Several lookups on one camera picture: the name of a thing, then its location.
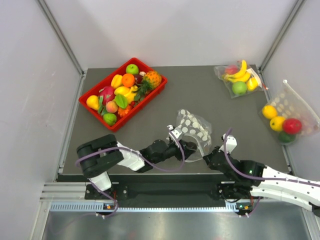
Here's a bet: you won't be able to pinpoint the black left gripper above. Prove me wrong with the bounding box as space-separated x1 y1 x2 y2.
152 139 195 164

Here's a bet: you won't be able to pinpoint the clear polka dot zip bag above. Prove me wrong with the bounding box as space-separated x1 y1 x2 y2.
174 109 212 163

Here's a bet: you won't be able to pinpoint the green fake fruit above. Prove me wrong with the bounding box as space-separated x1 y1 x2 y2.
114 94 128 109

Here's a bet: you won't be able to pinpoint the red peach fake fruit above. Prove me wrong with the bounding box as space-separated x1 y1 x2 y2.
105 100 118 114

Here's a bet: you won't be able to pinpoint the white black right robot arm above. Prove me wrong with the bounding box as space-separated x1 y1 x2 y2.
203 146 320 217

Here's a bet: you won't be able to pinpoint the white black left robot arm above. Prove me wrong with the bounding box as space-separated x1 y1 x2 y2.
75 134 197 199

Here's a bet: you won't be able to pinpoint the orange fake carved fruit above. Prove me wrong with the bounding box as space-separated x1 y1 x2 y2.
117 105 132 118

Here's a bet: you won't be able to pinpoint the green fake lime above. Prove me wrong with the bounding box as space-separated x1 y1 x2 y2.
103 113 117 126

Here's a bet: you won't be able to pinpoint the green fruit in right bag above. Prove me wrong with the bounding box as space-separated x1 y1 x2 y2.
277 131 296 144

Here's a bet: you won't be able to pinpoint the fake pineapple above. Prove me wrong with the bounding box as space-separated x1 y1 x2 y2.
134 71 162 102

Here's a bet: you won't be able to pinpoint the green apple in bag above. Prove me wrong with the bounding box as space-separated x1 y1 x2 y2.
232 81 247 96

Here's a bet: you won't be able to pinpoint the yellow fake banana bunch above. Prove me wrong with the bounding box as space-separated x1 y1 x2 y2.
114 85 138 104

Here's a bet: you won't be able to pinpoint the dark red fake plum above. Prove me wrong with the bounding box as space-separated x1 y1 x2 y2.
134 74 143 85

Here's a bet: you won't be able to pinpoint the red fake apple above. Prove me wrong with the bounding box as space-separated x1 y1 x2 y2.
282 118 302 135

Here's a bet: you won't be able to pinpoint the yellow fruit in bag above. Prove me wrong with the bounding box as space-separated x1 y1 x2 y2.
246 77 259 92

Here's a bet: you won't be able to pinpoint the white fake garlic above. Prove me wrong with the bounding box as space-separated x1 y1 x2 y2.
139 71 146 77

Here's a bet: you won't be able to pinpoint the clear zip bag with bananas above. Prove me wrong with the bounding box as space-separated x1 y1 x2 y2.
213 59 269 99

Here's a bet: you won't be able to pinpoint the yellow bananas in bag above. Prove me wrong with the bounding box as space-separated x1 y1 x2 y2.
222 60 251 83

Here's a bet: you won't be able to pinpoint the pink fake dragon fruit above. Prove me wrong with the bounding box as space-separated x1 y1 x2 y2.
97 86 116 116

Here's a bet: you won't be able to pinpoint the dotted zip bag at right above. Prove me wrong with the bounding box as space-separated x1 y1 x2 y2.
258 79 320 146

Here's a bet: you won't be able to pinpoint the red fruit in bag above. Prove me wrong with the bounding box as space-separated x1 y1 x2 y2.
224 65 239 75

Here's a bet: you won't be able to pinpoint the yellow fake bell pepper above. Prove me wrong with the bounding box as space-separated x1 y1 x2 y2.
110 74 123 89

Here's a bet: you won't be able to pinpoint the green fake apple in tray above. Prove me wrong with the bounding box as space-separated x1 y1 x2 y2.
125 63 140 75

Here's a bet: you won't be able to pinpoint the yellow fake pear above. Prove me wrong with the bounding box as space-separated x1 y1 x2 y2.
86 95 100 111

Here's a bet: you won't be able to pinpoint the yellow lemon lower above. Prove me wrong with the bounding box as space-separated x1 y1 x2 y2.
269 116 286 132

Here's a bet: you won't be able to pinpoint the yellow lemon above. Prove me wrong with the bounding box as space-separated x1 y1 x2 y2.
269 116 286 132
262 105 278 120

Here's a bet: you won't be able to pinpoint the yellow lemon upper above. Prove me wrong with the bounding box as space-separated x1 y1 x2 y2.
262 105 278 120

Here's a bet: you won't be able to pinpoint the red plastic tray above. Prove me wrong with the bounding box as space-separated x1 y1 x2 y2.
78 57 168 132

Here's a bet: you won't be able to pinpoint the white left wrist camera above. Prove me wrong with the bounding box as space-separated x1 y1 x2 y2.
166 125 183 145

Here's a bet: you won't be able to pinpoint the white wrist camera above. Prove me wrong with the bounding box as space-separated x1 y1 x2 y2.
166 125 183 145
219 134 238 154

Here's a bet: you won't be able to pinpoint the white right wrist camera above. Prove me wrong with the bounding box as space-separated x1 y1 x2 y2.
219 134 238 154

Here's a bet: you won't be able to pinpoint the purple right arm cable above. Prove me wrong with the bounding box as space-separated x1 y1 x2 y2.
223 128 320 218

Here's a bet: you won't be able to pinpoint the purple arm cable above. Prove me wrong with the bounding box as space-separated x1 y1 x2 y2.
74 128 186 223
223 128 320 218

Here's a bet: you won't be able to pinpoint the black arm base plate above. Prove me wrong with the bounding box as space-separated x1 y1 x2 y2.
85 173 251 201

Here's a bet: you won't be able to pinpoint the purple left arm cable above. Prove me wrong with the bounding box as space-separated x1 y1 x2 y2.
74 128 186 223

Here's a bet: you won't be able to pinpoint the grey slotted cable duct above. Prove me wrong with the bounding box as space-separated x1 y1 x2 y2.
50 202 252 213

